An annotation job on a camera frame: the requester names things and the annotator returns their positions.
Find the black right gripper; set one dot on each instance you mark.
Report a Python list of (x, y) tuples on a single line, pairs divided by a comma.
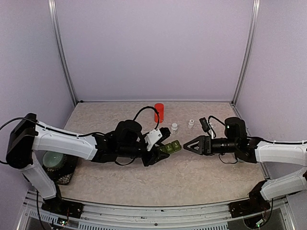
[(205, 143)]

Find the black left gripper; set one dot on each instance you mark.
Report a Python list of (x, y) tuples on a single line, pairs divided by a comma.
[(157, 158)]

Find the green pill organizer box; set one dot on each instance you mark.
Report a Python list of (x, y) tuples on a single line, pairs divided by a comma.
[(172, 147)]

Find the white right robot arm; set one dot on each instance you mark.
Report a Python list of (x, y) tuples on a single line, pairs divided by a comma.
[(257, 150)]

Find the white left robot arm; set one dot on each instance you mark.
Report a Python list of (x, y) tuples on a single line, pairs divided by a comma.
[(126, 141)]

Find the small white pill bottle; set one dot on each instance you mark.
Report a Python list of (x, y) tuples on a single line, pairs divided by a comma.
[(174, 128)]

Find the red cylindrical can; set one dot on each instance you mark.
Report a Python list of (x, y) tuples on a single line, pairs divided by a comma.
[(160, 109)]

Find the black square tray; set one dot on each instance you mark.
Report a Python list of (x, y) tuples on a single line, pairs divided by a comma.
[(63, 174)]

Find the green ceramic bowl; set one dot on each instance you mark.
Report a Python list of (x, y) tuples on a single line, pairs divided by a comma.
[(53, 159)]

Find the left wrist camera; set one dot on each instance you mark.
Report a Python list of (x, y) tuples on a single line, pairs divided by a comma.
[(152, 138)]

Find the right aluminium frame post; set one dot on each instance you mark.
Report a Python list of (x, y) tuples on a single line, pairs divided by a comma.
[(247, 52)]

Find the aluminium frame post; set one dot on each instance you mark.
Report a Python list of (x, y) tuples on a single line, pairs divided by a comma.
[(247, 52), (60, 48)]

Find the front aluminium rail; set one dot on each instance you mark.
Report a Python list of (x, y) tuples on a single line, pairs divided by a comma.
[(217, 216)]

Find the left aluminium frame post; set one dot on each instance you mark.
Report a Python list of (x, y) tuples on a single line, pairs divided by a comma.
[(60, 48)]

